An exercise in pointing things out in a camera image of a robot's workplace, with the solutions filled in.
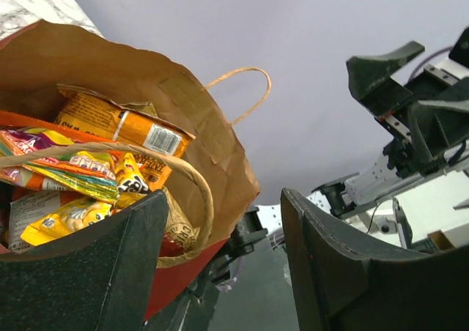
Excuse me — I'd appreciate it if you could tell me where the red brown paper bag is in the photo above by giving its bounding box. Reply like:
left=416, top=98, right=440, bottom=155
left=1, top=21, right=260, bottom=317

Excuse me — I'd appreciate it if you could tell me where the orange Fox's candy bag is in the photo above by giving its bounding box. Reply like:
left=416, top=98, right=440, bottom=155
left=1, top=126, right=119, bottom=204

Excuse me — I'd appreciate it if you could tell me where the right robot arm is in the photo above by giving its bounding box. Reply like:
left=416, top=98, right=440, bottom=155
left=313, top=30, right=468, bottom=220

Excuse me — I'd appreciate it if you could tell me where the yellow M&M's candy bag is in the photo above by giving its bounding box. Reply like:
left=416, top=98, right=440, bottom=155
left=114, top=152, right=151, bottom=210

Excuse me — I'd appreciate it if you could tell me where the large orange snack bag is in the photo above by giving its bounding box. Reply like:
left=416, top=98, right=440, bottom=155
left=53, top=83, right=196, bottom=193

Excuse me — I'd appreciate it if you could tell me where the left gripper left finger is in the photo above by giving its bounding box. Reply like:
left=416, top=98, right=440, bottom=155
left=1, top=191, right=169, bottom=330

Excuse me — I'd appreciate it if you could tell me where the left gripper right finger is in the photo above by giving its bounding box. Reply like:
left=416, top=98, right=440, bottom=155
left=281, top=188, right=468, bottom=330

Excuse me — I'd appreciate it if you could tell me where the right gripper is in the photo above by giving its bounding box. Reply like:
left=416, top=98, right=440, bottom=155
left=346, top=29, right=468, bottom=179

